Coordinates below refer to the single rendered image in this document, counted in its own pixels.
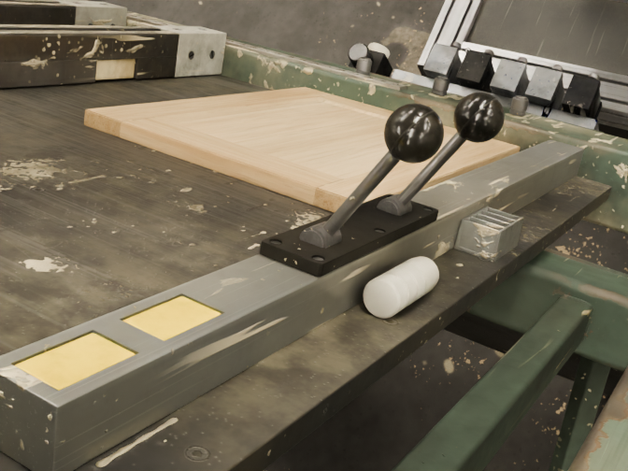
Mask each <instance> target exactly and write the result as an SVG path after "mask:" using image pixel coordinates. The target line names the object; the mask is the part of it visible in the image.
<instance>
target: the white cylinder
mask: <svg viewBox="0 0 628 471"><path fill-rule="evenodd" d="M438 279H439V272H438V269H437V266H436V265H435V263H434V262H433V261H432V260H430V259H429V258H427V257H423V256H420V257H415V258H411V259H409V260H407V261H405V262H403V263H402V264H399V265H398V266H396V267H394V268H393V269H391V270H389V271H387V272H385V273H384V274H382V275H380V276H378V277H376V278H374V279H372V280H370V281H369V282H368V283H367V284H366V285H365V287H364V293H363V298H364V304H365V306H366V308H367V309H368V310H369V312H370V313H372V314H373V315H374V316H376V317H378V318H382V319H387V318H390V317H392V316H393V315H395V314H396V313H398V312H399V311H401V310H402V309H404V308H405V307H407V306H409V305H410V304H412V303H413V302H415V301H416V300H418V299H419V298H421V297H422V296H424V295H425V294H427V293H428V292H430V291H431V290H432V289H433V288H434V286H435V285H436V284H437V282H438Z"/></svg>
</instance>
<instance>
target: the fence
mask: <svg viewBox="0 0 628 471"><path fill-rule="evenodd" d="M583 152H584V149H583V148H579V147H576V146H572V145H568V144H564V143H562V142H558V141H554V140H548V141H546V142H543V143H541V144H538V145H536V146H533V147H531V148H529V149H526V150H522V151H520V152H517V153H515V154H512V155H510V156H507V157H505V158H503V159H500V160H498V161H495V162H493V163H490V164H486V165H484V166H482V167H479V168H477V169H474V170H472V171H469V172H467V173H464V174H462V175H460V176H458V177H455V178H451V179H448V180H446V181H443V182H441V183H438V184H436V185H434V186H432V187H429V188H426V189H424V190H421V191H419V192H418V193H417V194H416V195H415V196H414V197H413V198H412V199H411V201H414V202H417V203H420V204H423V205H426V206H428V207H433V208H436V209H438V215H437V219H436V221H434V222H432V223H430V224H428V225H426V226H423V227H422V228H420V229H418V230H416V231H414V232H412V233H410V234H408V235H405V236H403V237H401V238H399V239H397V240H395V241H393V242H392V243H390V244H387V245H385V246H383V247H381V248H379V249H377V250H374V251H372V252H370V253H368V254H366V255H365V256H363V257H361V258H359V259H357V260H355V261H353V262H351V263H348V264H345V265H343V266H341V267H339V268H337V269H336V270H334V271H332V272H330V273H328V274H326V275H324V276H322V277H316V276H313V275H310V274H309V273H306V272H304V271H301V270H299V269H296V268H294V267H291V266H289V265H286V264H283V263H280V262H278V261H275V260H273V259H270V258H268V257H265V256H263V255H261V254H258V255H255V256H253V257H250V258H249V259H246V260H243V261H241V262H238V263H236V264H232V265H229V266H227V267H224V268H223V269H220V270H217V271H215V272H212V273H210V274H207V275H205V276H202V277H201V278H197V279H194V280H191V281H189V282H186V283H184V284H181V285H179V286H177V287H175V288H172V289H170V290H167V291H164V292H162V293H158V294H155V295H153V296H151V297H149V298H146V299H144V300H141V301H138V302H136V303H133V304H132V305H129V306H127V307H123V308H120V309H118V310H115V311H112V312H110V313H108V314H106V315H103V316H101V317H98V318H96V319H93V320H91V321H86V322H84V323H82V324H80V325H77V326H75V327H72V328H70V329H67V330H65V331H62V332H60V333H58V334H55V335H51V336H49V337H46V338H44V339H41V340H39V341H37V342H34V343H32V344H29V345H27V346H24V347H22V348H19V349H17V350H13V351H11V352H8V353H6V354H3V355H1V356H0V451H2V452H4V453H5V454H6V455H7V456H9V457H11V458H12V459H14V460H15V461H17V462H18V463H20V464H22V465H24V466H25V467H27V468H28V469H30V470H32V471H73V470H75V469H77V468H78V467H80V466H82V465H84V464H86V463H87V462H89V461H90V460H92V459H94V458H95V457H97V456H99V455H100V454H102V453H104V452H105V451H107V450H110V449H111V448H113V447H115V446H116V445H118V444H120V443H121V442H122V441H124V440H126V439H127V438H129V437H131V436H133V435H135V434H137V433H138V432H140V431H142V430H143V429H145V428H147V427H149V426H150V425H152V424H154V423H155V422H157V421H159V420H160V419H162V418H164V417H165V416H167V415H169V414H170V413H172V412H174V411H176V410H177V409H179V408H181V407H183V406H185V405H187V404H188V403H190V402H191V401H192V400H194V399H196V398H198V397H199V396H201V395H203V394H204V393H207V392H208V391H210V390H212V389H214V388H215V387H217V386H219V385H220V384H222V383H223V382H225V381H226V380H228V379H230V378H232V377H234V376H236V375H237V374H239V373H241V372H242V371H244V370H246V369H247V368H249V367H251V366H253V365H254V364H257V363H258V362H260V361H261V360H263V359H264V358H266V357H268V356H269V355H271V354H273V353H274V352H276V351H278V350H280V349H282V348H284V347H285V346H287V345H289V344H291V343H292V342H293V341H295V340H296V339H298V338H300V337H302V336H303V335H306V334H307V333H309V332H311V331H312V330H314V329H316V328H318V327H319V326H321V325H323V324H324V323H326V322H328V321H329V320H331V319H333V318H334V317H336V316H338V315H340V314H341V313H343V312H345V311H346V310H348V309H350V308H351V307H354V306H356V305H357V304H359V303H361V302H362V301H363V300H364V298H363V293H364V287H365V285H366V284H367V283H368V282H369V281H370V280H372V279H374V278H376V277H378V276H380V275H382V274H384V273H385V272H387V271H389V270H391V269H393V268H394V267H396V266H398V265H399V264H402V263H403V262H405V261H407V260H409V259H411V258H415V257H420V256H423V257H427V258H429V259H430V260H432V261H433V259H435V258H437V257H438V256H440V255H442V254H443V253H445V252H447V251H449V250H451V249H453V248H454V245H455V242H456V238H457V235H458V232H459V228H460V224H461V221H462V219H463V218H465V217H467V216H469V215H471V214H473V213H475V212H477V211H478V210H480V209H482V208H484V207H486V206H488V207H491V208H494V209H497V210H500V211H504V212H506V213H509V214H512V213H514V212H515V211H517V210H519V209H520V208H522V207H525V206H526V205H528V204H530V203H531V202H533V201H535V200H536V199H537V198H539V197H541V196H542V195H544V194H546V193H548V192H550V191H552V190H553V189H555V188H557V187H558V186H560V185H562V184H564V183H565V182H567V181H568V180H570V179H571V178H574V177H575V176H576V175H577V174H578V169H579V166H580V162H581V159H582V155H583ZM181 296H183V297H186V298H188V299H190V300H192V301H194V302H196V303H198V304H200V305H203V306H205V307H208V308H211V309H213V310H215V311H217V312H220V313H221V315H219V316H217V317H215V318H213V319H211V320H209V321H206V322H203V323H201V324H199V325H197V326H195V327H193V328H192V329H189V330H187V331H185V332H183V333H181V334H179V335H176V336H173V337H171V338H169V339H167V340H166V341H163V340H162V339H160V338H158V337H156V336H154V335H151V334H148V333H146V332H144V331H142V330H140V329H138V328H136V327H134V326H133V325H131V324H129V323H127V322H125V321H123V320H126V319H128V318H131V317H133V316H134V315H137V314H139V313H142V312H144V311H147V310H149V309H151V308H154V307H157V306H159V305H162V304H164V303H166V302H169V301H171V300H174V299H176V298H179V297H181ZM89 334H97V335H100V336H101V337H103V338H104V339H106V340H108V341H110V342H112V343H114V344H116V345H118V346H120V347H122V348H124V349H126V350H129V351H131V352H132V353H134V354H135V355H134V356H132V357H130V358H127V359H125V360H123V361H121V362H119V363H117V364H114V365H112V366H110V367H108V368H106V369H104V370H102V371H100V372H97V373H95V374H93V375H91V376H89V377H87V378H84V379H82V380H80V381H78V382H76V383H74V384H72V385H70V386H67V387H65V388H63V389H61V390H60V391H58V390H56V389H55V388H53V387H51V386H50V385H48V384H47V383H45V382H43V381H41V380H39V379H38V378H35V377H33V376H32V375H30V374H28V373H26V372H24V371H23V370H21V369H19V368H18V367H16V366H15V364H18V363H21V362H23V361H26V360H28V359H31V358H33V357H35V356H37V355H39V354H42V353H44V352H47V351H49V350H53V349H55V348H58V347H60V346H62V345H64V344H67V343H69V342H71V341H74V340H76V339H79V338H81V337H84V336H86V335H89Z"/></svg>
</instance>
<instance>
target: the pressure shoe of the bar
mask: <svg viewBox="0 0 628 471"><path fill-rule="evenodd" d="M134 71H135V59H117V60H97V65H96V76H95V80H101V79H130V78H133V77H134Z"/></svg>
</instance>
